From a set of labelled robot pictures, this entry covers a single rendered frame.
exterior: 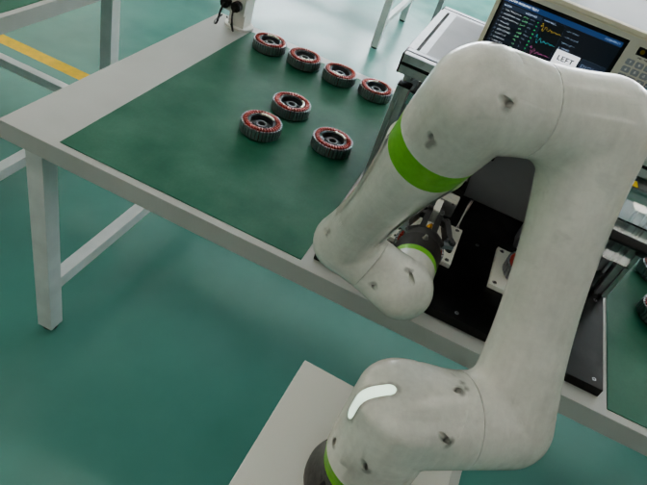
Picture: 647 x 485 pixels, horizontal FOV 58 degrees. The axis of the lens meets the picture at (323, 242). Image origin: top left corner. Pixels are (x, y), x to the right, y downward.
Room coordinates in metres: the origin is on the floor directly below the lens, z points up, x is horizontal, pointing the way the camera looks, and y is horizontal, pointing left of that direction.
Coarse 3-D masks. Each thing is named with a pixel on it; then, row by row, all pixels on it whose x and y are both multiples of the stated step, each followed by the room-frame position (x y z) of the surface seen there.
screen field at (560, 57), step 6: (558, 54) 1.24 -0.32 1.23; (564, 54) 1.24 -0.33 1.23; (570, 54) 1.24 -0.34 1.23; (552, 60) 1.24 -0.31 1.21; (558, 60) 1.24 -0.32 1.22; (564, 60) 1.24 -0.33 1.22; (570, 60) 1.24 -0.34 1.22; (576, 60) 1.24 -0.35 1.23; (582, 60) 1.24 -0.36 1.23; (576, 66) 1.24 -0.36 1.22; (582, 66) 1.23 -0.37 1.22; (588, 66) 1.23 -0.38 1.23; (594, 66) 1.23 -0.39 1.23; (600, 66) 1.23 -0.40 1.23
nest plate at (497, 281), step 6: (498, 252) 1.15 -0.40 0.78; (504, 252) 1.16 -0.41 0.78; (510, 252) 1.17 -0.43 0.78; (498, 258) 1.13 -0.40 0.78; (504, 258) 1.14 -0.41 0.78; (492, 264) 1.11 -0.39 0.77; (498, 264) 1.11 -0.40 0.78; (492, 270) 1.08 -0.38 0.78; (498, 270) 1.08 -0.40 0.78; (492, 276) 1.06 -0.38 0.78; (498, 276) 1.06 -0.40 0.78; (504, 276) 1.07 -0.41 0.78; (492, 282) 1.03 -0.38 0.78; (498, 282) 1.04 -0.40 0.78; (504, 282) 1.05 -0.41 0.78; (492, 288) 1.03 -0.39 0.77; (498, 288) 1.02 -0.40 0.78; (504, 288) 1.03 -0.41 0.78
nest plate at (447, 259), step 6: (414, 222) 1.15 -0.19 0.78; (420, 222) 1.16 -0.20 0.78; (456, 228) 1.19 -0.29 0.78; (396, 234) 1.08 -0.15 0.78; (438, 234) 1.14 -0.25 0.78; (456, 234) 1.17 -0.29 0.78; (390, 240) 1.07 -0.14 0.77; (456, 240) 1.14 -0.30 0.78; (456, 246) 1.12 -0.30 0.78; (444, 252) 1.08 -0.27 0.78; (444, 258) 1.06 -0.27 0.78; (450, 258) 1.07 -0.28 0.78; (444, 264) 1.04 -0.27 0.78; (450, 264) 1.05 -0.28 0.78
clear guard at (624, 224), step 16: (640, 192) 1.11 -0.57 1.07; (624, 208) 1.03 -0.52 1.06; (640, 208) 1.05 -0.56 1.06; (624, 224) 0.97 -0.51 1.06; (640, 224) 0.99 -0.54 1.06; (608, 240) 0.95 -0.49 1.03; (640, 240) 0.96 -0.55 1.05; (608, 256) 0.93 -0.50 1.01; (624, 256) 0.93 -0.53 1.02; (640, 272) 0.92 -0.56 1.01
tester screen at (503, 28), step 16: (512, 0) 1.26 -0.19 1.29; (512, 16) 1.26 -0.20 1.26; (528, 16) 1.26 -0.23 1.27; (544, 16) 1.25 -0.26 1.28; (496, 32) 1.26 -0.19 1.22; (512, 32) 1.26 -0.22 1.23; (528, 32) 1.26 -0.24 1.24; (544, 32) 1.25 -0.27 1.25; (560, 32) 1.25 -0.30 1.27; (576, 32) 1.24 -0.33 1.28; (592, 32) 1.24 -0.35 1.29; (528, 48) 1.25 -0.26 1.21; (544, 48) 1.25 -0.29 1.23; (560, 48) 1.24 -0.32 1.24; (576, 48) 1.24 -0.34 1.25; (592, 48) 1.24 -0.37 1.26; (608, 48) 1.23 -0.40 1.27; (608, 64) 1.23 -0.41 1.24
